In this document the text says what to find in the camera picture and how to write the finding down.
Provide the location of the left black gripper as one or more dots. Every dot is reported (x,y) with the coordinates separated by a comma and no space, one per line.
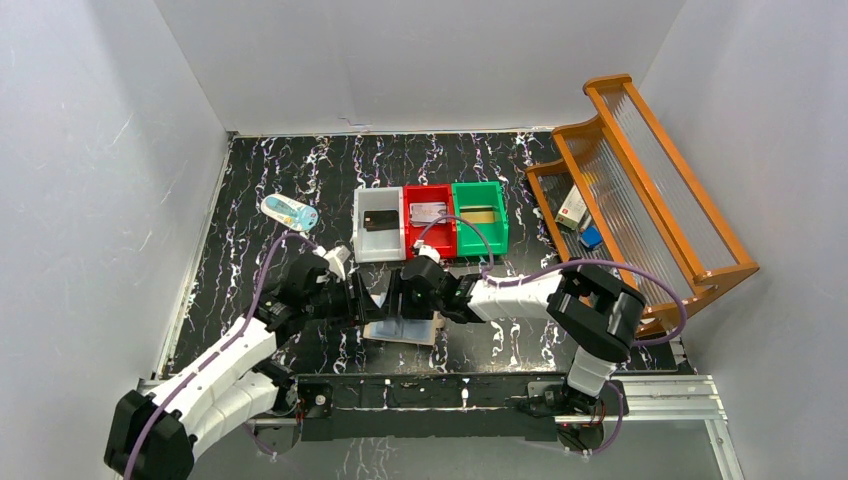
(361,298)

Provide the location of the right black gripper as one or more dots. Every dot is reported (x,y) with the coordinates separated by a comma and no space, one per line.
(390,307)

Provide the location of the grey cards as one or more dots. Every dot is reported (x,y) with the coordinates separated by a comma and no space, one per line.
(420,214)

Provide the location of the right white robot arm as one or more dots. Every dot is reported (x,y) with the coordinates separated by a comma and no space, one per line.
(599,312)

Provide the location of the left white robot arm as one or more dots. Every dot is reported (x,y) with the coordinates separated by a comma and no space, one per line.
(162,433)

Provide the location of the black card in white bin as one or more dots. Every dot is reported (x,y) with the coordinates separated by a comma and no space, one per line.
(380,220)

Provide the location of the gold card in green bin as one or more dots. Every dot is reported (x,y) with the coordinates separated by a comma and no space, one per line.
(478,214)

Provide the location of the white plastic bin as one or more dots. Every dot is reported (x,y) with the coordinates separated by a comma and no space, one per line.
(380,246)

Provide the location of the oval white blue package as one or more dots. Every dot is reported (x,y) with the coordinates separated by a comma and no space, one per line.
(291,213)

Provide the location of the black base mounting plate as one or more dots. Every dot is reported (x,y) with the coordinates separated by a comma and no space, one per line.
(532,406)

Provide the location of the green plastic bin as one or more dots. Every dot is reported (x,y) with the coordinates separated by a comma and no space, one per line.
(482,204)

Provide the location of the white red small box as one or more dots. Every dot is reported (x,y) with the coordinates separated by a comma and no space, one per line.
(572,210)

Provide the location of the blue small object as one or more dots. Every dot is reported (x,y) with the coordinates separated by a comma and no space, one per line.
(591,238)

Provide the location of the orange wooden shelf rack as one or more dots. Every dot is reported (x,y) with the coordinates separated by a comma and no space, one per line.
(642,196)

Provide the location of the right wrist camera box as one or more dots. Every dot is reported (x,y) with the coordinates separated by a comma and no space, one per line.
(424,250)

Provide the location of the aluminium frame rail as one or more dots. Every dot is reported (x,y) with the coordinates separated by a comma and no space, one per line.
(652,398)

